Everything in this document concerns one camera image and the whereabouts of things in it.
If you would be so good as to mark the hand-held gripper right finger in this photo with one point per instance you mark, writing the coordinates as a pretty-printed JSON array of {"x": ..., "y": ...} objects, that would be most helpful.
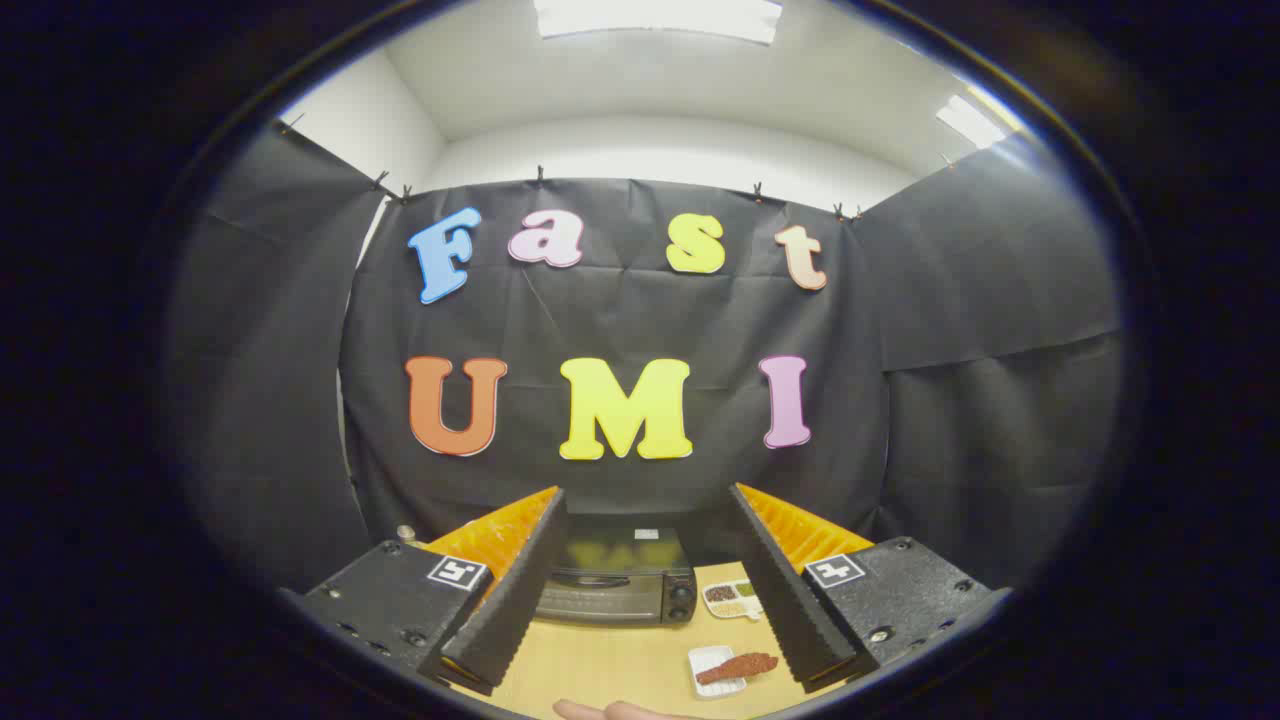
[{"x": 785, "y": 590}]

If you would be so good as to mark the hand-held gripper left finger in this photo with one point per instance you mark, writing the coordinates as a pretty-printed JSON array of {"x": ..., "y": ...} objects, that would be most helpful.
[{"x": 520, "y": 590}]

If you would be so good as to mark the reddish brown meat slice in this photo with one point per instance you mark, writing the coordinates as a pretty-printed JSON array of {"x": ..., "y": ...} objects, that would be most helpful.
[{"x": 738, "y": 667}]

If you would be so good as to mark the black toaster oven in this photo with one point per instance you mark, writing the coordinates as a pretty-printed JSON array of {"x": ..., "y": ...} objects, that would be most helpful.
[{"x": 620, "y": 595}]

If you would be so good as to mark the white divided dish of beans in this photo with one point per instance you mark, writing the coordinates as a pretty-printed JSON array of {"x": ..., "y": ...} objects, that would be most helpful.
[{"x": 730, "y": 598}]

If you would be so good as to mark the white rectangular tray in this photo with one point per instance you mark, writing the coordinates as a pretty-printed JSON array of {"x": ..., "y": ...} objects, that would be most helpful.
[{"x": 708, "y": 660}]

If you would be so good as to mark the small ceiling light panel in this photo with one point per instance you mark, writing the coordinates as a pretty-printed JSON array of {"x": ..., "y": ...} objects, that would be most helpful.
[{"x": 968, "y": 122}]

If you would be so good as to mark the large ceiling light panel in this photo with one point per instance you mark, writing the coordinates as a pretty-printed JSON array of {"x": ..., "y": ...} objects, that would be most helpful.
[{"x": 655, "y": 18}]

